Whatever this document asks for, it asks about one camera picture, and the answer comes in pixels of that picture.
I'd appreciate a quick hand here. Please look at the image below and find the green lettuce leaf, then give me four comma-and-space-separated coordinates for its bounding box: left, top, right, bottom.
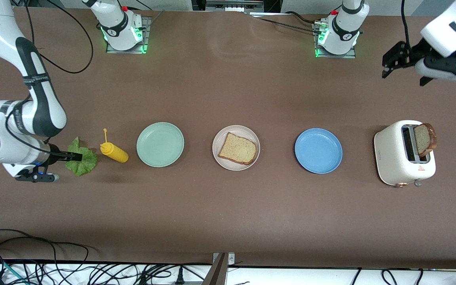
65, 137, 99, 177

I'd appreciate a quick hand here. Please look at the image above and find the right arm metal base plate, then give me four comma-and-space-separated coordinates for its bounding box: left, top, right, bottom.
105, 16, 152, 54

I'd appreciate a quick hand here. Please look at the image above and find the beige plate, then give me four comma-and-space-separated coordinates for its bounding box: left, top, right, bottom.
212, 125, 260, 171

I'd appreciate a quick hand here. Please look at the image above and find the light crust bread slice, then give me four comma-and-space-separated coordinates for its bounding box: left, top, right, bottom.
217, 132, 258, 165

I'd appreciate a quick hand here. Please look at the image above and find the yellow mustard squeeze bottle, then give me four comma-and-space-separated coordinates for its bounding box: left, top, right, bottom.
100, 128, 129, 163

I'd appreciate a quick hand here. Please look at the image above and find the metal table bracket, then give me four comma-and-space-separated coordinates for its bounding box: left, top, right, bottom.
202, 252, 236, 285

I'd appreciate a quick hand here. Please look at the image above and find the dark crust bread slice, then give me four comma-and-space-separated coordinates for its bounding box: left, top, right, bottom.
413, 123, 437, 158

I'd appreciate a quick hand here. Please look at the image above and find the grey metal device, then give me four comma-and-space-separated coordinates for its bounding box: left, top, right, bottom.
204, 0, 265, 13

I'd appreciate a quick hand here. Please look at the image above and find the black cable to arm base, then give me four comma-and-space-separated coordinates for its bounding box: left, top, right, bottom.
250, 11, 323, 36

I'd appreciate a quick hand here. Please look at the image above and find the black floor cable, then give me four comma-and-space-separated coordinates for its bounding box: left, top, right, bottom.
0, 229, 94, 285
382, 269, 399, 285

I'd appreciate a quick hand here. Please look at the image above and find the white toaster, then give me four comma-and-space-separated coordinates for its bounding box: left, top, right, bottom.
374, 120, 437, 187

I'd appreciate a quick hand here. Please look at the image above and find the blue plate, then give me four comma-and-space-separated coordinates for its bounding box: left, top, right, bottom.
294, 128, 343, 174

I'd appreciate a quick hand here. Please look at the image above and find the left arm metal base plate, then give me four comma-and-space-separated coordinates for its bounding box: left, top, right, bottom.
312, 22, 357, 59

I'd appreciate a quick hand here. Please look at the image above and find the mint green plate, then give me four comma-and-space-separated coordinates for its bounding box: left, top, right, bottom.
136, 122, 185, 168

